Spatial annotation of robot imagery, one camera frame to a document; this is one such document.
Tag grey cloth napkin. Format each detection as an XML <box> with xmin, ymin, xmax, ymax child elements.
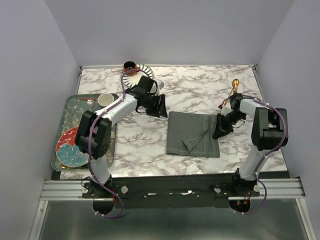
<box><xmin>166</xmin><ymin>111</ymin><xmax>220</xmax><ymax>158</ymax></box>

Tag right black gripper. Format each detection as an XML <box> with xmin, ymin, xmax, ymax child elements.
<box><xmin>212</xmin><ymin>111</ymin><xmax>246</xmax><ymax>140</ymax></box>

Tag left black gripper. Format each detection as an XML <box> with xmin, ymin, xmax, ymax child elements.
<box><xmin>144</xmin><ymin>93</ymin><xmax>169</xmax><ymax>118</ymax></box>

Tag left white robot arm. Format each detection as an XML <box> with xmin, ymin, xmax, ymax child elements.
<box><xmin>75</xmin><ymin>75</ymin><xmax>168</xmax><ymax>198</ymax></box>

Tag red and blue plate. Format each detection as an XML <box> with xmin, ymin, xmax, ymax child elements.
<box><xmin>55</xmin><ymin>126</ymin><xmax>88</xmax><ymax>168</ymax></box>

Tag gold spoon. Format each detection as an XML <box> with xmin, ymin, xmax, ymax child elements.
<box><xmin>222</xmin><ymin>78</ymin><xmax>240</xmax><ymax>106</ymax></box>

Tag silver spoon on tray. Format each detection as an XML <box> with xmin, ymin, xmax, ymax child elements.
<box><xmin>86</xmin><ymin>98</ymin><xmax>96</xmax><ymax>112</ymax></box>

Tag white striped saucer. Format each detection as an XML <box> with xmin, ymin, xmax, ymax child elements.
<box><xmin>121</xmin><ymin>63</ymin><xmax>154</xmax><ymax>88</ymax></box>

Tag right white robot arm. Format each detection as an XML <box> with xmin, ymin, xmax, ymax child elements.
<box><xmin>212</xmin><ymin>93</ymin><xmax>289</xmax><ymax>196</ymax></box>

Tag white and green cup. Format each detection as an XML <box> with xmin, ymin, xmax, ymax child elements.
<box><xmin>97</xmin><ymin>93</ymin><xmax>115</xmax><ymax>107</ymax></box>

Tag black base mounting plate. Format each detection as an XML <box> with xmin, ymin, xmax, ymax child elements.
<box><xmin>82</xmin><ymin>173</ymin><xmax>260</xmax><ymax>209</ymax></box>

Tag red and black cup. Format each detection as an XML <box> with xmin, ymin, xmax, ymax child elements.
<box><xmin>123</xmin><ymin>61</ymin><xmax>137</xmax><ymax>76</ymax></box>

